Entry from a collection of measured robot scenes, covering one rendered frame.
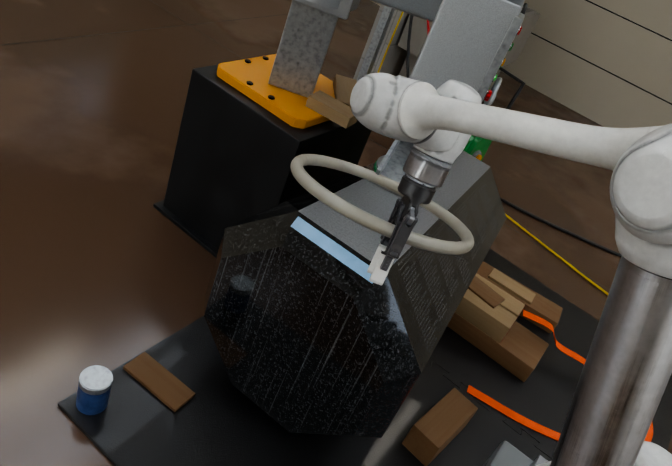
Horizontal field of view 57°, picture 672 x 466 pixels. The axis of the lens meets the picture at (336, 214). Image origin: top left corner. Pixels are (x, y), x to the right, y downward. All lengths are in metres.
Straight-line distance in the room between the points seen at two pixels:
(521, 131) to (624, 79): 5.81
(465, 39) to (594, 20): 4.94
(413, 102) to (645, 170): 0.48
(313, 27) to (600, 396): 1.94
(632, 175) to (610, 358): 0.25
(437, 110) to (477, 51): 0.89
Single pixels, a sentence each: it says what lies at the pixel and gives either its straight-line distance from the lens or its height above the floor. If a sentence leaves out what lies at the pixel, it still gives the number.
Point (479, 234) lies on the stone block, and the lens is 2.43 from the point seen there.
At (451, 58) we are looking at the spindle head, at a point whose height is 1.31.
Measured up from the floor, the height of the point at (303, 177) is 1.13.
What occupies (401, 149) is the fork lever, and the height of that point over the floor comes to 1.02.
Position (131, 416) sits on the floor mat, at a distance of 2.24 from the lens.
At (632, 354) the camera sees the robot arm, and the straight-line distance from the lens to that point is 0.87.
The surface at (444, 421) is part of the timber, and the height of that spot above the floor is 0.13.
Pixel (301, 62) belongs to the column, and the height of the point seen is 0.92.
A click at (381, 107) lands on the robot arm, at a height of 1.43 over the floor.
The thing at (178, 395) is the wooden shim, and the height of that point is 0.03.
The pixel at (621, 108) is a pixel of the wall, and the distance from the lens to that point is 6.90.
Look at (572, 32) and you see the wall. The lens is 6.89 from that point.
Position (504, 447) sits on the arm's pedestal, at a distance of 1.54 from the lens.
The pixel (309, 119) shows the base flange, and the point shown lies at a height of 0.78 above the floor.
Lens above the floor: 1.84
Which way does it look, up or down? 33 degrees down
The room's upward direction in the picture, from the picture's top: 22 degrees clockwise
